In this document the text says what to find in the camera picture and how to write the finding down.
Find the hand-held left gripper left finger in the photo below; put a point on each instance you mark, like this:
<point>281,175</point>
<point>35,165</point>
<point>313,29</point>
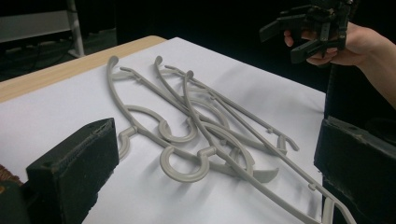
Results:
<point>71,174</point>

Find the white shelf board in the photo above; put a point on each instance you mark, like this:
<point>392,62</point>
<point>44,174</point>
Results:
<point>31,26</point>

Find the pile of grey hangers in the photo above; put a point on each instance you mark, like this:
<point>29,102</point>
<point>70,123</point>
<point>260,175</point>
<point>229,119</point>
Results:
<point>112,60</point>

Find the grey plastic clothes hanger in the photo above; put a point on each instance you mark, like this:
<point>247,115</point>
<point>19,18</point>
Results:
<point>183,178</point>
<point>158,59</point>

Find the white metal stand post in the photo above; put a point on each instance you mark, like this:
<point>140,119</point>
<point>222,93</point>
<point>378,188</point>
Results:
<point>76,31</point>

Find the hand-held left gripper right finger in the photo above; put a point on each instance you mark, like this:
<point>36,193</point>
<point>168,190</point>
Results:
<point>358,165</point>

